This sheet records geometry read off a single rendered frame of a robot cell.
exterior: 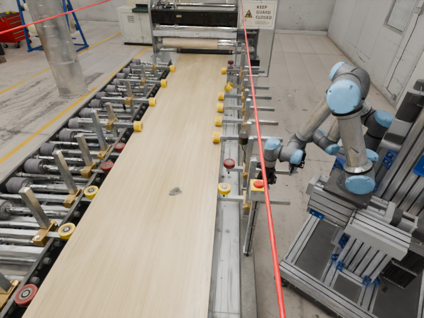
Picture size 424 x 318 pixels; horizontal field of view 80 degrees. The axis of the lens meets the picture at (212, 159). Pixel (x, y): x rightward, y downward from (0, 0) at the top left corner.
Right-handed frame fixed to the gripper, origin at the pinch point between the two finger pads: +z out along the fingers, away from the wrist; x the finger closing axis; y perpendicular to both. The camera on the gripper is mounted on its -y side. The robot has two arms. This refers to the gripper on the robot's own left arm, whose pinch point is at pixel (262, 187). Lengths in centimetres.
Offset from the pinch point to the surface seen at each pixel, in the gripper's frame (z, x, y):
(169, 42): -14, -12, -298
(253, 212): -13.9, -18.9, 27.4
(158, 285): 2, -67, 42
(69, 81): 63, -181, -391
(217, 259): 29.9, -33.8, 20.8
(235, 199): 10.0, -15.3, -4.1
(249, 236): 5.7, -18.7, 26.8
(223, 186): 1.3, -22.2, -8.4
